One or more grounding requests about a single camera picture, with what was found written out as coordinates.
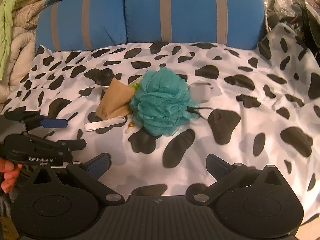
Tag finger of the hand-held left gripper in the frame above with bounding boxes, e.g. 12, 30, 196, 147
4, 110, 68, 131
22, 131, 87, 155

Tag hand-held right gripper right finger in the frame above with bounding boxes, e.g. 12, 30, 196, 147
191, 154, 290, 204

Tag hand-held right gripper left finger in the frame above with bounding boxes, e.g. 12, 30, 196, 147
21, 153, 125, 204

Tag white elastic strap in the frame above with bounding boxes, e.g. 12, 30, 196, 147
84, 116, 127, 132

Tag black socks white band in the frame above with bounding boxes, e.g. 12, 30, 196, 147
90, 68, 116, 88

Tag teal bath loofah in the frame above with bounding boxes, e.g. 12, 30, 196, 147
130, 67, 213, 137

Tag person's left hand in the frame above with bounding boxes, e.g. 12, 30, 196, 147
0, 158, 23, 194

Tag cow print blanket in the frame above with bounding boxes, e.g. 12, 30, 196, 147
0, 22, 320, 227

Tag beige quilt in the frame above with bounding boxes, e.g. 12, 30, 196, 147
0, 0, 54, 103

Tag blue pillow grey stripes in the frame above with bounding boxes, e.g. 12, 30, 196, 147
124, 0, 266, 50
36, 0, 128, 52

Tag green blanket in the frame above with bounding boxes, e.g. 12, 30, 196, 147
0, 0, 58, 79

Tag dark bag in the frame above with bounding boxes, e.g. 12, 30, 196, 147
295, 4, 320, 64

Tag clear plastic bag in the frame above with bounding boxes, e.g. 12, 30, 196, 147
260, 0, 309, 34

